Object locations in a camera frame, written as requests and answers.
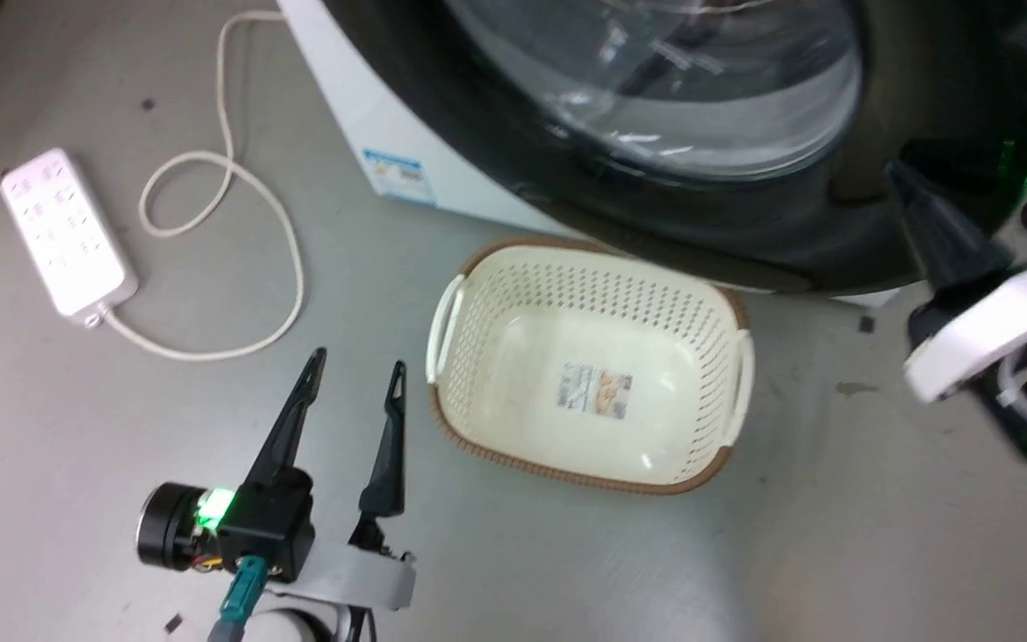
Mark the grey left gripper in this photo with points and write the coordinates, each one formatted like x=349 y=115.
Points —
x=349 y=578

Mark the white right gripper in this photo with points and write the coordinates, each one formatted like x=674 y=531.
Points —
x=999 y=334

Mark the black round glass washer door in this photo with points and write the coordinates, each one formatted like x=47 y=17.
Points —
x=932 y=80

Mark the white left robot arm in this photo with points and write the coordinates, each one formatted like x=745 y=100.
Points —
x=286 y=627

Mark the white washing machine body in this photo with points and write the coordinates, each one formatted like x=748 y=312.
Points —
x=349 y=85

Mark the small black floor scrap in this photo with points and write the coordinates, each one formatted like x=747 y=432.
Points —
x=173 y=624
x=866 y=324

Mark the cream perforated laundry basket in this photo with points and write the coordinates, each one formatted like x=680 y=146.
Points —
x=513 y=392

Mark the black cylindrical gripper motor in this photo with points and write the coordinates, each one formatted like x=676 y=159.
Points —
x=168 y=526

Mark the paper label inside basket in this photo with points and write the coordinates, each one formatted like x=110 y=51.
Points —
x=595 y=390

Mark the blue white energy label sticker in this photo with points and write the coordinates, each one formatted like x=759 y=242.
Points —
x=399 y=176

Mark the white power strip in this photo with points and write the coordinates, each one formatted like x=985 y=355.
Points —
x=63 y=232

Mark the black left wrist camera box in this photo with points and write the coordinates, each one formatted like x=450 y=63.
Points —
x=266 y=526

